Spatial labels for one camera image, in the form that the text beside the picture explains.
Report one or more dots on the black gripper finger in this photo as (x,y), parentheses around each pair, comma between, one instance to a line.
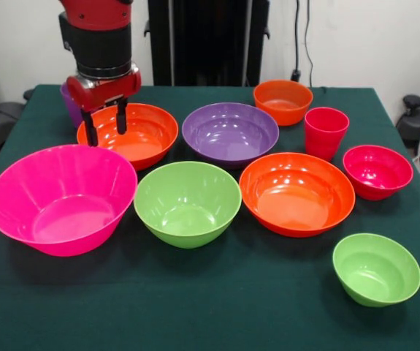
(122,117)
(90,128)

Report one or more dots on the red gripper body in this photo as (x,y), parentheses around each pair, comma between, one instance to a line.
(103,93)

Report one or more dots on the large pink bowl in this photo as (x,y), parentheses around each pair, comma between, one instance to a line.
(63,215)

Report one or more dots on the large green bowl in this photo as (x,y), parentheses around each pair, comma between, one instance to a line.
(187,212)

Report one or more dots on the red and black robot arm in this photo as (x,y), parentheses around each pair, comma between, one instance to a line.
(102,40)

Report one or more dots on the purple cup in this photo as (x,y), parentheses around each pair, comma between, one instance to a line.
(71,109)

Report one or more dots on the large orange bowl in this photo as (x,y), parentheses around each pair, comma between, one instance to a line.
(144,135)
(297,197)

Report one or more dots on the purple bowl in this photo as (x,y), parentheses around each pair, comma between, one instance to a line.
(229,135)

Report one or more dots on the small orange bowl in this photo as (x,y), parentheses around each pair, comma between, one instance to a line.
(282,104)

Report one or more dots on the dark green tablecloth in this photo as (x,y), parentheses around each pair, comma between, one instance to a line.
(195,292)

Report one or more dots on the red cup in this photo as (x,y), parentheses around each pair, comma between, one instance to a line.
(324,139)

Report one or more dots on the small red bowl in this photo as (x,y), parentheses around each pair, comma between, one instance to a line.
(375,175)

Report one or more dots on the small green bowl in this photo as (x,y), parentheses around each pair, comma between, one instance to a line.
(375,270)

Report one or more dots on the gray pedestal leg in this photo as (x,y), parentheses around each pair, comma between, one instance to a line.
(419,120)
(1,117)

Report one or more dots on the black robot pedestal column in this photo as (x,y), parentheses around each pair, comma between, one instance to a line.
(202,44)

